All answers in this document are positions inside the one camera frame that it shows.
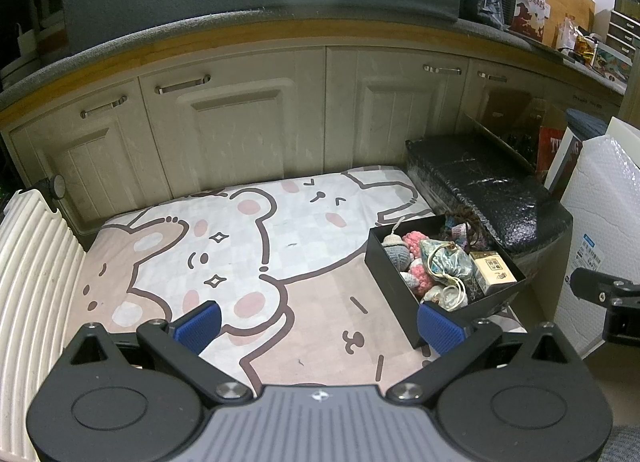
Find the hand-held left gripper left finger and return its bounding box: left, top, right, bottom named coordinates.
left=69, top=300, right=253, bottom=405

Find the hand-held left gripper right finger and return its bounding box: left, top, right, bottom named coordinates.
left=385, top=300, right=576, bottom=405

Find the pink white crochet octopus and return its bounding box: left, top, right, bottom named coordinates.
left=401, top=262, right=437, bottom=301

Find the floral fabric pouch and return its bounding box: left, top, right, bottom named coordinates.
left=420, top=239, right=479, bottom=289

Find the small yellow box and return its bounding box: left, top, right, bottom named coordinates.
left=469, top=251, right=519, bottom=289

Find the pink crochet ball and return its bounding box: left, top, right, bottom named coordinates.
left=402, top=231, right=437, bottom=264

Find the grey crochet toy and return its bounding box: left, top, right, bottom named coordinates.
left=381, top=223, right=416, bottom=269

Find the dark crochet bundle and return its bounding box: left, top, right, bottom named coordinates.
left=439, top=211, right=495, bottom=249

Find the white bubble mailer package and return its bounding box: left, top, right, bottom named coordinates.
left=552, top=116, right=640, bottom=359

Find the printed bear blanket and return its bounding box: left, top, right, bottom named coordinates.
left=67, top=165, right=529, bottom=389

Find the black bubble-wrapped bundle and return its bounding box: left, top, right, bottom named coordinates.
left=405, top=137, right=574, bottom=257

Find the red book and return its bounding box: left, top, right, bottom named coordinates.
left=536, top=125, right=584, bottom=179

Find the grey-blue folded cloth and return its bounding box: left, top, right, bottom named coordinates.
left=565, top=109, right=619, bottom=139

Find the brown cardboard box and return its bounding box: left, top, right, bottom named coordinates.
left=462, top=89, right=569, bottom=174

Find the small drawer unit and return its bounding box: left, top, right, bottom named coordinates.
left=606, top=0, right=640, bottom=59

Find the grey countertop with wood edge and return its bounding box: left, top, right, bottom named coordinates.
left=0, top=10, right=627, bottom=114

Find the white bag with red print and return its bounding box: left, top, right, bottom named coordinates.
left=510, top=0, right=552, bottom=42

